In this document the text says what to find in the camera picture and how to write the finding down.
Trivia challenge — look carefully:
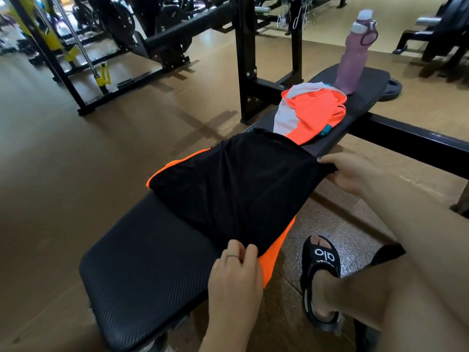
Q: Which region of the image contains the black power rack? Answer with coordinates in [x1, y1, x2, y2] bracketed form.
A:
[7, 0, 239, 116]

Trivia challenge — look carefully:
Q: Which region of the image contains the person's right hand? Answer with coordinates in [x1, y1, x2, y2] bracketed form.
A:
[317, 153, 383, 199]

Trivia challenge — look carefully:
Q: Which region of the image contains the person's left forearm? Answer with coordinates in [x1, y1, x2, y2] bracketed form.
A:
[197, 320, 257, 352]

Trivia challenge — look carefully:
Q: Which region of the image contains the person's left hand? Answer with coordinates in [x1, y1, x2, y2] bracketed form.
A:
[208, 239, 264, 328]

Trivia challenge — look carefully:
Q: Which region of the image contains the black steel bench frame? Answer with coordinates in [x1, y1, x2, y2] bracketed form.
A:
[234, 0, 469, 217]

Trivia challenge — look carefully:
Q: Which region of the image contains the black orange jacket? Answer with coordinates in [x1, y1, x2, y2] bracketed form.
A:
[146, 129, 338, 289]

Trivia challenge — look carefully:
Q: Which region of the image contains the yellow black gym machine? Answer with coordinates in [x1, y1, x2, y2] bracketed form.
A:
[7, 0, 80, 63]

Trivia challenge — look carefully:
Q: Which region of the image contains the rack of black weight plates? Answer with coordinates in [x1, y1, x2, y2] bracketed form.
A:
[392, 0, 469, 77]

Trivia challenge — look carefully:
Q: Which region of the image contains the yellow safety catch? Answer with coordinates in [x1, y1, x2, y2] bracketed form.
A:
[94, 63, 112, 88]

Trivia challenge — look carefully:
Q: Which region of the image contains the black ribbed bench pad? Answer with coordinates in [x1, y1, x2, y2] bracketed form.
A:
[79, 64, 391, 352]

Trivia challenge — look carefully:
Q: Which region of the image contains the orange teal white jersey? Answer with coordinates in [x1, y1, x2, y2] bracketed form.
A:
[273, 82, 348, 146]

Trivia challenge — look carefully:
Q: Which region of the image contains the person's right forearm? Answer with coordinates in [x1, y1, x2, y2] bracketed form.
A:
[362, 172, 469, 327]

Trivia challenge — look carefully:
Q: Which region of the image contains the pink water bottle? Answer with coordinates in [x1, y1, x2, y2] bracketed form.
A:
[334, 9, 379, 96]

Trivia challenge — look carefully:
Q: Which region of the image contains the small black weight plate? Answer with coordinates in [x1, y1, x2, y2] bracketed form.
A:
[378, 78, 403, 102]

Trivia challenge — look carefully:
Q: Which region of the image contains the black right slipper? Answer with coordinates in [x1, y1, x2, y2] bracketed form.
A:
[300, 235, 345, 333]

